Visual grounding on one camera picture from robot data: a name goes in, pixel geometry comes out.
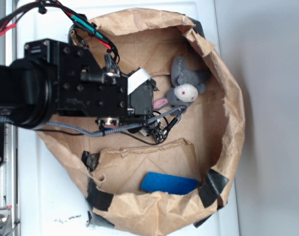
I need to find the grey braided cable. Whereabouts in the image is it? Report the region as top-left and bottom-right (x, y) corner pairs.
(0, 105), (187, 138)

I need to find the blue sponge block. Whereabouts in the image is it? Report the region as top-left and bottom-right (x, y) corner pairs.
(140, 172), (199, 195)

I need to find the grey plush donkey toy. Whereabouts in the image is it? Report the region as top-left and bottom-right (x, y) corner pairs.
(153, 56), (211, 110)

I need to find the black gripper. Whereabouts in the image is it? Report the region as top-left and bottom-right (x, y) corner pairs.
(24, 39), (156, 129)

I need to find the red black wire bundle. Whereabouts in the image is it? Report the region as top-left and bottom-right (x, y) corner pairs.
(0, 0), (120, 65)

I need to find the aluminium frame rail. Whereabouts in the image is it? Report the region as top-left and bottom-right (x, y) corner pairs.
(0, 0), (20, 236)

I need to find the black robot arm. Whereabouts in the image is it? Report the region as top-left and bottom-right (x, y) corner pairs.
(0, 39), (157, 130)

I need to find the brown paper bag bin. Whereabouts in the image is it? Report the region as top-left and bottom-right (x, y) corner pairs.
(39, 8), (245, 236)

